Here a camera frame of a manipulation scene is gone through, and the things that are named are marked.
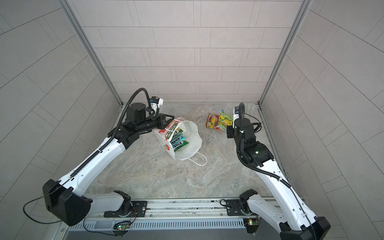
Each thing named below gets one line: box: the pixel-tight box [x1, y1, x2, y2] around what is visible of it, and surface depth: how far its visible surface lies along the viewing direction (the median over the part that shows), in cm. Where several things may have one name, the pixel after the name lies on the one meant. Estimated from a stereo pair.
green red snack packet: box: [170, 127, 189, 149], surface depth 88 cm
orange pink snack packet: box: [205, 112, 222, 131], surface depth 104 cm
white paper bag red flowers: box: [154, 116, 208, 166], surface depth 84 cm
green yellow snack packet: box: [218, 109, 234, 133], surface depth 75 cm
